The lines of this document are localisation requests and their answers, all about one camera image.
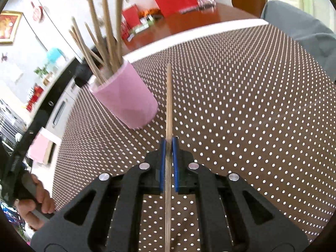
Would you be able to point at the teal humidifier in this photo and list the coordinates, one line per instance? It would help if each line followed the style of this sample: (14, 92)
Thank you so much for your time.
(54, 55)

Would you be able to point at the pink towel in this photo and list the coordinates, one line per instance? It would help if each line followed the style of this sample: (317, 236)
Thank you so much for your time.
(40, 149)

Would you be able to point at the gold framed red picture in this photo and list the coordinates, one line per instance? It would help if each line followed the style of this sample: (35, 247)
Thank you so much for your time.
(9, 25)

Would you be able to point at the red round hanging ornament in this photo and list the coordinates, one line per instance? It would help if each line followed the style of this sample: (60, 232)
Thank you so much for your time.
(37, 12)

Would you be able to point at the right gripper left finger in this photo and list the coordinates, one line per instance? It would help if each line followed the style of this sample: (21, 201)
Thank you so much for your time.
(106, 214)

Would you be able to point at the brown polka dot tablecloth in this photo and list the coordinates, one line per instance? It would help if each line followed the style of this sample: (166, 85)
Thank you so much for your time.
(249, 101)

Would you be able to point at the red basket on cabinet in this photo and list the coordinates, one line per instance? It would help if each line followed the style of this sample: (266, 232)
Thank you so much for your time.
(36, 92)

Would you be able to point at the white black sideboard cabinet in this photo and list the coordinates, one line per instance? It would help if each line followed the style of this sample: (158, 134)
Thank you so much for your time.
(57, 100)

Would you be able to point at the red tall box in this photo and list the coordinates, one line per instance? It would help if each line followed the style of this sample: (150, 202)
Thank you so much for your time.
(131, 16)

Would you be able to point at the plastic snack bag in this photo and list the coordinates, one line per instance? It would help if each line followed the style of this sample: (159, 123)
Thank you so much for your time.
(201, 5)

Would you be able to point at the chair with black jacket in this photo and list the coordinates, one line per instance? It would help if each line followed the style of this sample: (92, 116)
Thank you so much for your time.
(82, 74)

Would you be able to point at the pink cylindrical cup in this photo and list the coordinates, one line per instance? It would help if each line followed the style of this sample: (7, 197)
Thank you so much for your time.
(127, 97)

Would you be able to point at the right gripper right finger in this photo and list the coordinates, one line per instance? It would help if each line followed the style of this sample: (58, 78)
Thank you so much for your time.
(232, 215)

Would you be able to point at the brown wooden chair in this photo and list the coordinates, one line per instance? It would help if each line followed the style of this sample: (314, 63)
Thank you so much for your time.
(254, 7)

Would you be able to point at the wooden chopstick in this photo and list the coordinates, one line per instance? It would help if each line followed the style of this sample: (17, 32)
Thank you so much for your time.
(110, 40)
(95, 57)
(87, 54)
(118, 30)
(168, 158)
(95, 42)
(95, 22)

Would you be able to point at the small potted plant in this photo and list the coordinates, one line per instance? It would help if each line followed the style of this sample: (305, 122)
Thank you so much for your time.
(44, 74)

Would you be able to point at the person's left hand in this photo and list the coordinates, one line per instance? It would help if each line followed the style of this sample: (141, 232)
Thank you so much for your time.
(26, 207)

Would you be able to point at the red cola can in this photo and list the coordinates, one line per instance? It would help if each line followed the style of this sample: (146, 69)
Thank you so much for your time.
(125, 31)

